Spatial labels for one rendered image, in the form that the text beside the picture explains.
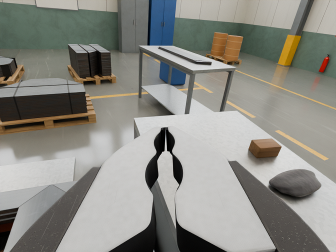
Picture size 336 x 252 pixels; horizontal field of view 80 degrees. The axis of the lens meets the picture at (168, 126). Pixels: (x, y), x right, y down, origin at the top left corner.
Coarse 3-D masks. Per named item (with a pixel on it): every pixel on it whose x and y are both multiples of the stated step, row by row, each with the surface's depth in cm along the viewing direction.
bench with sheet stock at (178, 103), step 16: (144, 48) 331; (160, 48) 335; (176, 48) 356; (176, 64) 259; (192, 64) 257; (208, 64) 266; (224, 64) 275; (192, 80) 240; (160, 96) 346; (176, 96) 353; (224, 96) 284; (176, 112) 297; (192, 112) 302; (208, 112) 307
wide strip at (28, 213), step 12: (48, 192) 78; (60, 192) 79; (24, 204) 73; (36, 204) 73; (48, 204) 74; (24, 216) 69; (36, 216) 69; (12, 228) 65; (24, 228) 65; (12, 240) 62
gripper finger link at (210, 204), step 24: (168, 144) 12; (192, 144) 10; (192, 168) 9; (216, 168) 8; (192, 192) 7; (216, 192) 7; (240, 192) 7; (192, 216) 7; (216, 216) 7; (240, 216) 6; (192, 240) 6; (216, 240) 6; (240, 240) 6; (264, 240) 6
